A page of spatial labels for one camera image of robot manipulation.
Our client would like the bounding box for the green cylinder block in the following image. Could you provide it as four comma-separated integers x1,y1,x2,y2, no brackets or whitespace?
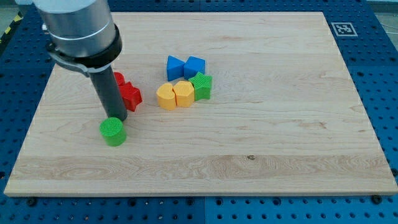
99,117,127,147

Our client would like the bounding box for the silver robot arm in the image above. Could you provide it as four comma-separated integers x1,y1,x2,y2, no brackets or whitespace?
16,0,123,77

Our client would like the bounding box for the blue cube block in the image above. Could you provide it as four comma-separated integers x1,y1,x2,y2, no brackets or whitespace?
183,56,206,80

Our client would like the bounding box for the yellow pentagon block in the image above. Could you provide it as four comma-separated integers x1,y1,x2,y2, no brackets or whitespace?
173,81,195,107

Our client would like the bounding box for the green star block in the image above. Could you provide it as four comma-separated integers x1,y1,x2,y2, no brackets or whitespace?
188,72,213,101

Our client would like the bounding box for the wooden board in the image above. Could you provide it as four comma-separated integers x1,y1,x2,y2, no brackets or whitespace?
4,12,397,197

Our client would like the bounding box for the yellow heart block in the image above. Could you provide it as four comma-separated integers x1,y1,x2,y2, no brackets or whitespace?
156,83,177,110

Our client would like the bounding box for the blue triangle block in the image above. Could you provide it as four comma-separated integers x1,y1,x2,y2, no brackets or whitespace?
166,55,185,81

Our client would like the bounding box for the red star block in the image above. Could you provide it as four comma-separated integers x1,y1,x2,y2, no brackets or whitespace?
119,82,142,111

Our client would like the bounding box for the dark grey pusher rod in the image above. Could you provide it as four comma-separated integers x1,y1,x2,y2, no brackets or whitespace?
90,66,127,121

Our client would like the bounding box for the white fiducial marker tag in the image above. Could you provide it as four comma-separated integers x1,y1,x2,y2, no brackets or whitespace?
331,22,358,37

